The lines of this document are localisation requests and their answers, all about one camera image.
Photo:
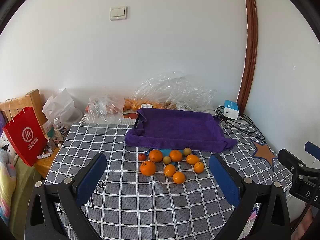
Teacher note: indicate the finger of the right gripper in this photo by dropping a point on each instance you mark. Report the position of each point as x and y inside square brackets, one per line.
[296, 166]
[313, 150]

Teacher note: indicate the small red apple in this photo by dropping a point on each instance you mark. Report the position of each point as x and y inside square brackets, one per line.
[141, 157]

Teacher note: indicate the large clear plastic bag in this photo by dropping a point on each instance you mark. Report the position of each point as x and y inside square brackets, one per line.
[178, 91]

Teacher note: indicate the fruit print box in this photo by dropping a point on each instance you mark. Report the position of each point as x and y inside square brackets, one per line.
[129, 117]

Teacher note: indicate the large orange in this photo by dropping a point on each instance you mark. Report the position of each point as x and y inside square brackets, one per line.
[155, 156]
[148, 168]

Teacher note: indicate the purple towel on tray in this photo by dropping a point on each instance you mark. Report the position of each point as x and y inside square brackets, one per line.
[176, 130]

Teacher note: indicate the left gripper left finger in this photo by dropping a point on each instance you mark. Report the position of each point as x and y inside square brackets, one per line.
[43, 220]

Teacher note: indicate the small clear plastic bag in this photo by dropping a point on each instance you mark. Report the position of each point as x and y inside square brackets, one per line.
[105, 109]

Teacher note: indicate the oval orange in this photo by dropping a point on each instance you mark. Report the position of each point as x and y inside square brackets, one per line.
[192, 159]

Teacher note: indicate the yellow-green round fruit back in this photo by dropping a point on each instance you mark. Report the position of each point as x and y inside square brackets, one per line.
[187, 151]

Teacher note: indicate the wooden chair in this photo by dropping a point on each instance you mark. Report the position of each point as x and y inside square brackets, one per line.
[11, 107]

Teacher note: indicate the brown wooden door frame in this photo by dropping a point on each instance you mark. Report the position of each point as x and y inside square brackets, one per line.
[250, 56]

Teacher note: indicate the white wall switch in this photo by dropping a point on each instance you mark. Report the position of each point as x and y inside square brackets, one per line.
[118, 13]

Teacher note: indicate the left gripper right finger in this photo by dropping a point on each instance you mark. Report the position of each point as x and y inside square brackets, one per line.
[272, 220]

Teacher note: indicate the blue white tissue pack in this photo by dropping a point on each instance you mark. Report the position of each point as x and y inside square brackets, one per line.
[231, 110]

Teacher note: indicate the red paper shopping bag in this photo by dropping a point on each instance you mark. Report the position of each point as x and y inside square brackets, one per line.
[25, 134]

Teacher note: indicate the yellow-green round fruit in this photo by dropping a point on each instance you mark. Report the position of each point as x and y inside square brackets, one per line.
[166, 160]
[187, 151]

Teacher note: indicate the grey checked tablecloth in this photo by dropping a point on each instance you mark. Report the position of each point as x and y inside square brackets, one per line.
[129, 205]

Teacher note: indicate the clear water bottle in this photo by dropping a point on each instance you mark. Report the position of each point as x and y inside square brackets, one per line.
[60, 130]

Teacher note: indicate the small orange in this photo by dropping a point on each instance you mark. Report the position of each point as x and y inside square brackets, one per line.
[199, 167]
[169, 170]
[178, 177]

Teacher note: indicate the white plastic bag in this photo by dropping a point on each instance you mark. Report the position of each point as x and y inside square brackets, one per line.
[61, 106]

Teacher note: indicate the bagged oranges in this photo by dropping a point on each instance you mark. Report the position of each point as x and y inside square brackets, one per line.
[137, 104]

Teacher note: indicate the black tray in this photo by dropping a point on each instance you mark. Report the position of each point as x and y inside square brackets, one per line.
[137, 121]

